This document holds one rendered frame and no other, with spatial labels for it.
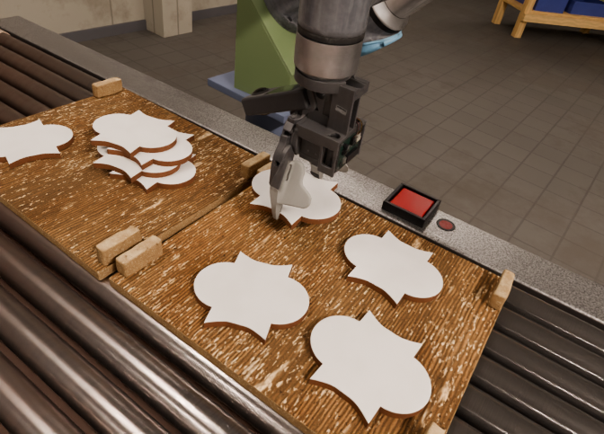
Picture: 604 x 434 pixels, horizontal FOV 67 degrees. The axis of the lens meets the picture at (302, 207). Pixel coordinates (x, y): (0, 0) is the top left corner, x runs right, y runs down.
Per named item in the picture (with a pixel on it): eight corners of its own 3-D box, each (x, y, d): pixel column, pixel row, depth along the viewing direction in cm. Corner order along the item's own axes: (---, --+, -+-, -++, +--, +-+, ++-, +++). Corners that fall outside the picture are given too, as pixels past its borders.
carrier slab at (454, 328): (279, 173, 81) (279, 166, 80) (508, 289, 65) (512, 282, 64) (110, 286, 57) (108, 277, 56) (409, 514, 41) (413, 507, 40)
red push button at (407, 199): (401, 193, 82) (404, 187, 81) (432, 208, 80) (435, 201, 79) (386, 208, 78) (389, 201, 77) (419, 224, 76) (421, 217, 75)
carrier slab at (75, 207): (123, 93, 98) (122, 86, 97) (273, 172, 81) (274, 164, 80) (-62, 153, 74) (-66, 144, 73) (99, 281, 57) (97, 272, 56)
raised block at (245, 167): (262, 163, 80) (263, 149, 79) (270, 167, 80) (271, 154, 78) (239, 176, 76) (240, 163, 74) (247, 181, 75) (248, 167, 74)
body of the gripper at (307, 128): (330, 183, 57) (346, 95, 49) (274, 155, 60) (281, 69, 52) (359, 157, 62) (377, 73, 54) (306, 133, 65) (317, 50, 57)
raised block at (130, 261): (155, 247, 61) (153, 232, 59) (164, 254, 60) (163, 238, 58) (116, 272, 57) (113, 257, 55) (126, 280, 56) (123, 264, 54)
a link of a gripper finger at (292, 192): (293, 237, 59) (317, 172, 57) (257, 217, 62) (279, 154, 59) (304, 234, 62) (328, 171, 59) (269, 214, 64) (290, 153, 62)
